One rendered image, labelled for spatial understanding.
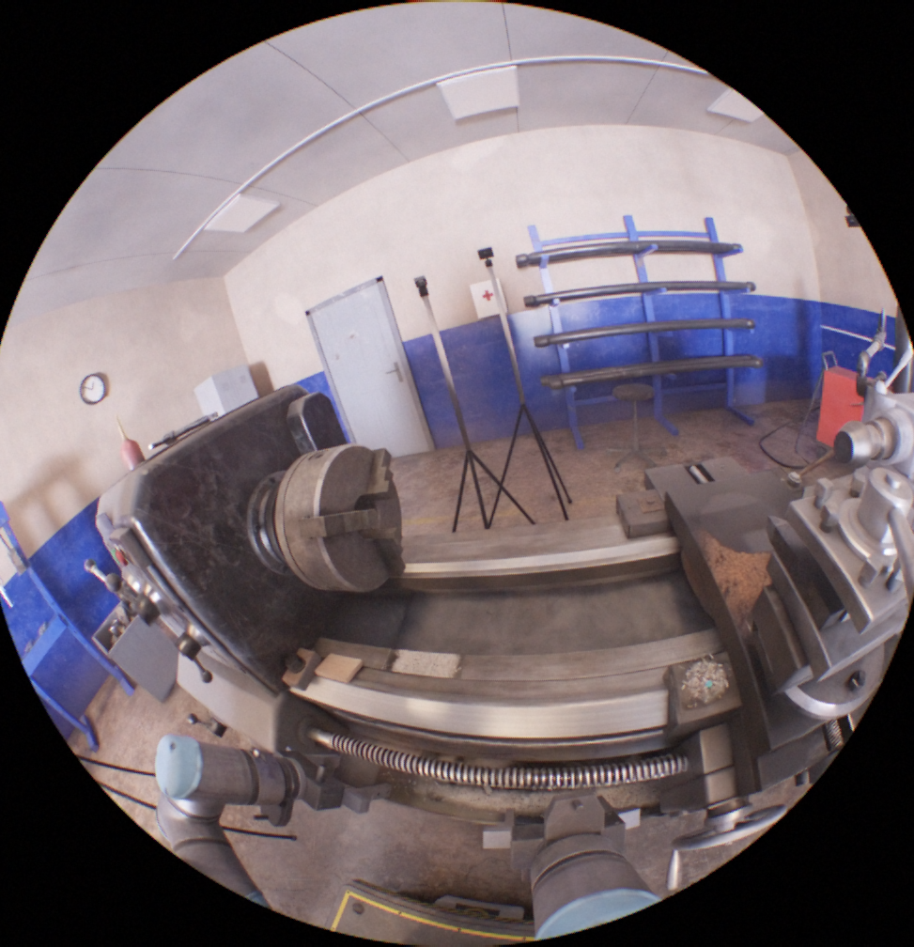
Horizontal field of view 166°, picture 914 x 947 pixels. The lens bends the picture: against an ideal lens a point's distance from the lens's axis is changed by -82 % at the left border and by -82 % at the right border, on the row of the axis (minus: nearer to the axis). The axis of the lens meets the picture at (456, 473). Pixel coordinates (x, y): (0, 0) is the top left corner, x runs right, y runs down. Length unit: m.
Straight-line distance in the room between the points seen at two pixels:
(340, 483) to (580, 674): 0.48
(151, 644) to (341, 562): 2.29
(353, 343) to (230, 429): 3.31
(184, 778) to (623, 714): 0.57
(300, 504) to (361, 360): 3.43
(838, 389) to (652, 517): 2.72
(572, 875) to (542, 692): 0.32
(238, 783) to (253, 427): 0.58
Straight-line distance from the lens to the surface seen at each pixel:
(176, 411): 4.28
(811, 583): 0.39
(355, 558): 0.50
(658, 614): 0.76
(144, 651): 2.63
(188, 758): 0.47
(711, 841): 0.62
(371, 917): 1.19
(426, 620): 0.82
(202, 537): 0.56
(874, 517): 0.38
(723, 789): 0.59
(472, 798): 0.95
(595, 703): 0.51
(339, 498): 0.48
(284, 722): 0.76
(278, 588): 0.66
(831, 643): 0.39
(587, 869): 0.33
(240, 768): 0.49
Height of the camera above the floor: 1.33
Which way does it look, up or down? 25 degrees down
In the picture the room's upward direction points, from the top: 17 degrees counter-clockwise
